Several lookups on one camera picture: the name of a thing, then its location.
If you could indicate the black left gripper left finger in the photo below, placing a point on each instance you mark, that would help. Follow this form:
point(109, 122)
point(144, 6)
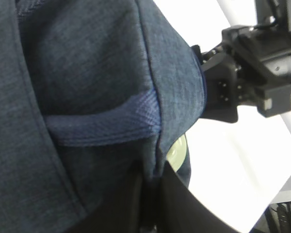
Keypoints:
point(120, 211)

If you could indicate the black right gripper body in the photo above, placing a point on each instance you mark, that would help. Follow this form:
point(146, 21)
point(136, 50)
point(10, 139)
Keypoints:
point(251, 66)

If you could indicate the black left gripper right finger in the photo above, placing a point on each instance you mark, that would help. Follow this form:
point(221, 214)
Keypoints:
point(181, 212)

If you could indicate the green lidded glass container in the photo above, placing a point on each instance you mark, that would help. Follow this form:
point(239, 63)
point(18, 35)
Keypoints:
point(177, 153)

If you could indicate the dark blue lunch bag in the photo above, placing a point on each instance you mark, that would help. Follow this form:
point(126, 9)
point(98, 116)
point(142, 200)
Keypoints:
point(87, 88)

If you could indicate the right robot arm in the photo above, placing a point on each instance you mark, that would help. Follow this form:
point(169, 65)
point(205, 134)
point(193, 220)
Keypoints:
point(271, 13)

